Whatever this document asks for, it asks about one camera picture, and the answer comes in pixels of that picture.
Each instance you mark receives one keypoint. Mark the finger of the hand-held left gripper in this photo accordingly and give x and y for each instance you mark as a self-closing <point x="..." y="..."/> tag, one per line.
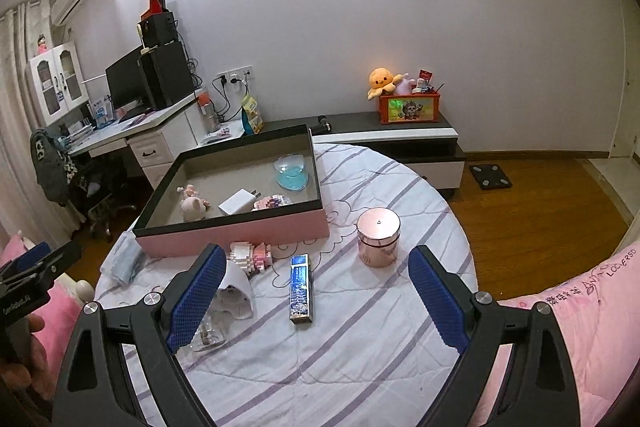
<point x="31" y="255"/>
<point x="62" y="254"/>

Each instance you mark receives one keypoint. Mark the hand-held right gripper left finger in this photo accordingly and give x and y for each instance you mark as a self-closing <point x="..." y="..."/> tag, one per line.
<point x="195" y="297"/>

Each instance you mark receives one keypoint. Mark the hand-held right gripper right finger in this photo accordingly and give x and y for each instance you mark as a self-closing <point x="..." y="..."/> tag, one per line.
<point x="435" y="302"/>

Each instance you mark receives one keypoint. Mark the clear glass perfume bottle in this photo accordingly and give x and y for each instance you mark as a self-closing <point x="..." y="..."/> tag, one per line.
<point x="209" y="334"/>

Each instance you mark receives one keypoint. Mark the white dome lamp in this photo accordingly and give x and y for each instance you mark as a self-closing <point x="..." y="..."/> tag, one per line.
<point x="236" y="289"/>

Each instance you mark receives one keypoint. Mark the clear plastic lidded box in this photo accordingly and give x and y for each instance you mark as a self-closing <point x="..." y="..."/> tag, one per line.
<point x="122" y="259"/>

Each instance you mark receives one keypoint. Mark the pink storage box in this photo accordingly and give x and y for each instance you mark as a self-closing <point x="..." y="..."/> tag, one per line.
<point x="225" y="237"/>

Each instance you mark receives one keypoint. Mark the white pink block cat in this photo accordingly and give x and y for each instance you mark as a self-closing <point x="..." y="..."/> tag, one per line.
<point x="252" y="258"/>

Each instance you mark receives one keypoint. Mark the rose gold round canister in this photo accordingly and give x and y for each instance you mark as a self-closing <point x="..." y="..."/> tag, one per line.
<point x="378" y="239"/>

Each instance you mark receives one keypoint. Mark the blue rectangular box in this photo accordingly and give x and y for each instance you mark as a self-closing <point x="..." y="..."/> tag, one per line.
<point x="301" y="289"/>

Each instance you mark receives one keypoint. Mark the person's left hand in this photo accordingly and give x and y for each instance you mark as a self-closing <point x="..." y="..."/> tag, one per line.
<point x="30" y="352"/>

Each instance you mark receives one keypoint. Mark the black office chair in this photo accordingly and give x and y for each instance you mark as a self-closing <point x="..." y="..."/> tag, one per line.
<point x="102" y="187"/>

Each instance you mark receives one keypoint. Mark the dark printed jacket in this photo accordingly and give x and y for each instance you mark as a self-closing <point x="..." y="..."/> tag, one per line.
<point x="50" y="167"/>

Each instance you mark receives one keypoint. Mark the pink pig figurine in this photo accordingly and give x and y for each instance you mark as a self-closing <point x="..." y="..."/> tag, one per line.
<point x="193" y="208"/>

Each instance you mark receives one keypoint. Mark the white charger plug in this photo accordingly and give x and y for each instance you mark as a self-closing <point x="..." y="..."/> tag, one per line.
<point x="237" y="203"/>

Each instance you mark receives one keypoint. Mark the small pink figurine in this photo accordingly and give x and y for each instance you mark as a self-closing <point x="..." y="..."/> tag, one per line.
<point x="189" y="191"/>

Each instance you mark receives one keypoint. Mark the beige curtain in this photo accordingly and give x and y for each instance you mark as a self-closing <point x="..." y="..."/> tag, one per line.
<point x="15" y="132"/>

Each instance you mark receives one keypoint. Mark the black bathroom scale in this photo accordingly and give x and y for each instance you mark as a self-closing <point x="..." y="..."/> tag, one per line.
<point x="490" y="177"/>

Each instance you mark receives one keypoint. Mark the blue white carton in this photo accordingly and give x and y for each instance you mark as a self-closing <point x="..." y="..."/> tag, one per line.
<point x="101" y="112"/>

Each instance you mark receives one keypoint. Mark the white desk with drawers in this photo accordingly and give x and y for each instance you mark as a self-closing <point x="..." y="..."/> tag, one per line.
<point x="160" y="142"/>

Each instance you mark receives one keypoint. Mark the blue heart-shaped clear case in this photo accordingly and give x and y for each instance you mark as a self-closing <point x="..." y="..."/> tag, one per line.
<point x="292" y="177"/>

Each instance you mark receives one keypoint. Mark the pink quilt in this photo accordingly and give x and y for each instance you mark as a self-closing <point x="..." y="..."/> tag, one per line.
<point x="590" y="337"/>

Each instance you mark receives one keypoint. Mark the black white low cabinet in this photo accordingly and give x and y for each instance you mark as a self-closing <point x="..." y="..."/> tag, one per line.
<point x="425" y="142"/>

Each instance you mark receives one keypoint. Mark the magazine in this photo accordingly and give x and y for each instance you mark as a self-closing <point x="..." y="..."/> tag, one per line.
<point x="217" y="135"/>

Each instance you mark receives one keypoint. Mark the white glass-door cabinet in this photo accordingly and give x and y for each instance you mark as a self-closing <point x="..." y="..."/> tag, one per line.
<point x="57" y="79"/>

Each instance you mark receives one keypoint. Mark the black computer monitor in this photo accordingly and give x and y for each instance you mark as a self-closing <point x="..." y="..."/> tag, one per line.
<point x="125" y="79"/>

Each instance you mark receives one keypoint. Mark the orange capped bottle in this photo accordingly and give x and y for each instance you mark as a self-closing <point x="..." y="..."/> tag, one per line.
<point x="206" y="107"/>

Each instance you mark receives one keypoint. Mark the yellow blue snack bag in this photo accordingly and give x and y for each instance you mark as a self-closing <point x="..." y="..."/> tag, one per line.
<point x="252" y="114"/>

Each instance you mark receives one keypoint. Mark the orange printed storage box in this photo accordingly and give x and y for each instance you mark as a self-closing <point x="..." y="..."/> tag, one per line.
<point x="410" y="109"/>

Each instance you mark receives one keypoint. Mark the large black speaker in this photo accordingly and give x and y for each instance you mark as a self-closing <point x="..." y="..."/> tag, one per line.
<point x="167" y="74"/>

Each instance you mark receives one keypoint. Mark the small doll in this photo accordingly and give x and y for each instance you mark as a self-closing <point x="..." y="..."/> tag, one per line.
<point x="42" y="44"/>

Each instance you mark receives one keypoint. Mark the small black device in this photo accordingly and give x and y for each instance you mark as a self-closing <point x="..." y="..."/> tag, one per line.
<point x="321" y="123"/>

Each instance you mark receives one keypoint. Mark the pink plush toy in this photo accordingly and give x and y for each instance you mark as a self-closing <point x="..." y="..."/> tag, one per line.
<point x="406" y="83"/>

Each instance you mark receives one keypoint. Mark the orange octopus plush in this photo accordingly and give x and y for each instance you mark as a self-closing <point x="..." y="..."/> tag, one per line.
<point x="382" y="82"/>

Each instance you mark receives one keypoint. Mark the small black box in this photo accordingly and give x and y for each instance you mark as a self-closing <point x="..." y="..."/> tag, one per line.
<point x="157" y="29"/>

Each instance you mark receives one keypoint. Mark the red box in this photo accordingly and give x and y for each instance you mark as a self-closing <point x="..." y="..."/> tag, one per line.
<point x="154" y="4"/>

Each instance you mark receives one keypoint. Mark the white wall socket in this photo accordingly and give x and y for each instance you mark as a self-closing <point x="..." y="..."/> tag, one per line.
<point x="237" y="76"/>

